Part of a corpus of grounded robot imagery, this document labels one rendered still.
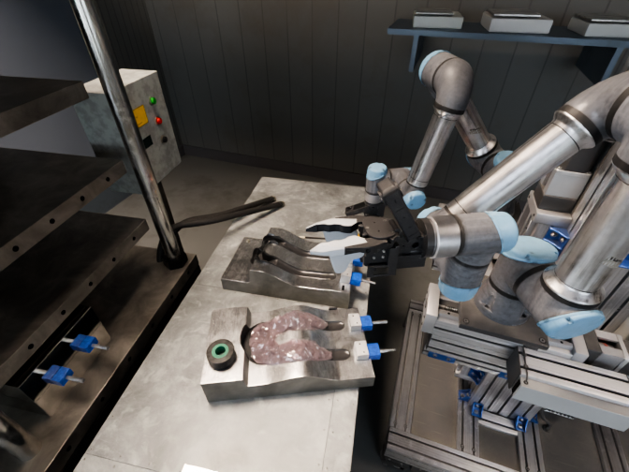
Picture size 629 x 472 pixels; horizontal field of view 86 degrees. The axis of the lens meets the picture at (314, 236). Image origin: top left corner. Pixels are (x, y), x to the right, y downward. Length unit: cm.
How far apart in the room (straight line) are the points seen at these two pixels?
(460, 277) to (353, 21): 267
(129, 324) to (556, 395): 135
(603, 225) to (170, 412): 114
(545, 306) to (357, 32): 263
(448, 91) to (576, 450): 157
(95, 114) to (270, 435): 120
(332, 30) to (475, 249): 273
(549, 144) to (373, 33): 247
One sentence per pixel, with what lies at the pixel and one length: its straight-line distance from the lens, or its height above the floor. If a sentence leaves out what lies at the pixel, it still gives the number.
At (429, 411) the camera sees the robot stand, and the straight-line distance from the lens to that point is 183.
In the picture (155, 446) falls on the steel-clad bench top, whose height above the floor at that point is 80.
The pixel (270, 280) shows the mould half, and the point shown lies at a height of 89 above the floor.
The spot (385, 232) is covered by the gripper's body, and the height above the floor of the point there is 147.
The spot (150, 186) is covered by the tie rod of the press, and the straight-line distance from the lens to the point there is 136.
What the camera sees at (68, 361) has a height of 88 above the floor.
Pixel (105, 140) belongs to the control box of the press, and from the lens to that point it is 151.
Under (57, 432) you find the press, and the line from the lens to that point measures 132.
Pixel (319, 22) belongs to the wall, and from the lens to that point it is 323.
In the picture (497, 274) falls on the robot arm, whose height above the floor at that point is 117.
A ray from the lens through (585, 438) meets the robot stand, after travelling 208.
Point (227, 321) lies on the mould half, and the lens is 117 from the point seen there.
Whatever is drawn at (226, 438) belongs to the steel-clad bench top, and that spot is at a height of 80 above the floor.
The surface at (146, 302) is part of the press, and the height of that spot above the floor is 78.
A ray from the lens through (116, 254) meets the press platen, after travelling 137.
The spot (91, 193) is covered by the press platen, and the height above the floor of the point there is 126.
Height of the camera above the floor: 182
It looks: 39 degrees down
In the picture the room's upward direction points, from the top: straight up
